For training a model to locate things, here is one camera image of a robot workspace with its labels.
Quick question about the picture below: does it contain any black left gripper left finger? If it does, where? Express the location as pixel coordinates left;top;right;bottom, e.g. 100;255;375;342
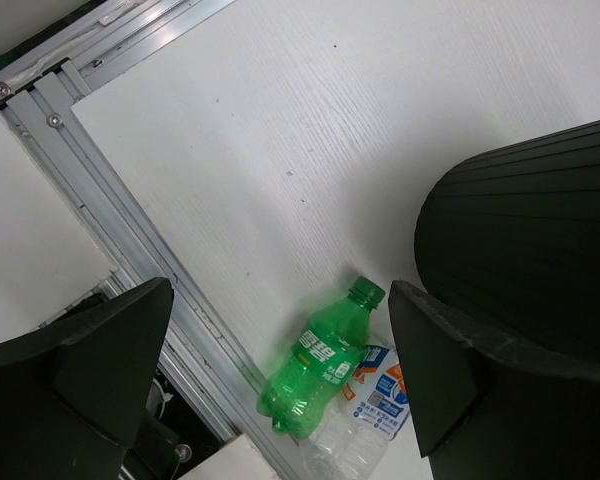
0;277;174;479

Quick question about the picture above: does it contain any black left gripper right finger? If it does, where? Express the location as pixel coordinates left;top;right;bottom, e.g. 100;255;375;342
388;280;600;479

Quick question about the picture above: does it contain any green soda bottle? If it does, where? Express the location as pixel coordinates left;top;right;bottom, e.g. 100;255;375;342
257;276;386;441

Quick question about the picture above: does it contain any black ribbed plastic bin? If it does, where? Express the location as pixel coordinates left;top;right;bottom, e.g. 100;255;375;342
414;120;600;363

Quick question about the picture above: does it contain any clear water bottle orange label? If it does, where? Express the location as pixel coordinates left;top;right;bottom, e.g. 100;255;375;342
301;345;410;479

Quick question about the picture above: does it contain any aluminium table frame rail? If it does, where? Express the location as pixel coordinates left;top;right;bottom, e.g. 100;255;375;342
0;1;303;479

